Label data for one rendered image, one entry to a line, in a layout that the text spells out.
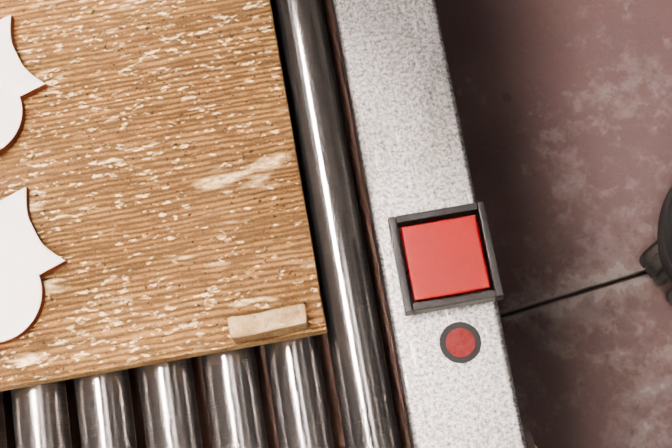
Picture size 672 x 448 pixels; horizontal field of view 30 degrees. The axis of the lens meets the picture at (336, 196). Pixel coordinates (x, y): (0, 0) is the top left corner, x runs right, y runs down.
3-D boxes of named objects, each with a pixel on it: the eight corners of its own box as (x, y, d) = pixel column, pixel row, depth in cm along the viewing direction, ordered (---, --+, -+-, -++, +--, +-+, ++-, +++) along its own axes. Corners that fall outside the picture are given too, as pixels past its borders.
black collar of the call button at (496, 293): (482, 206, 99) (484, 200, 97) (502, 299, 97) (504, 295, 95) (387, 222, 99) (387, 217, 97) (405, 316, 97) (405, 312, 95)
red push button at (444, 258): (474, 217, 99) (476, 213, 97) (490, 291, 97) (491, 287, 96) (399, 230, 99) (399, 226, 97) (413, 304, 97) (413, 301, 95)
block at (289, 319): (307, 308, 95) (304, 301, 92) (311, 332, 94) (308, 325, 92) (230, 322, 95) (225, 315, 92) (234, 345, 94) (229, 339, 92)
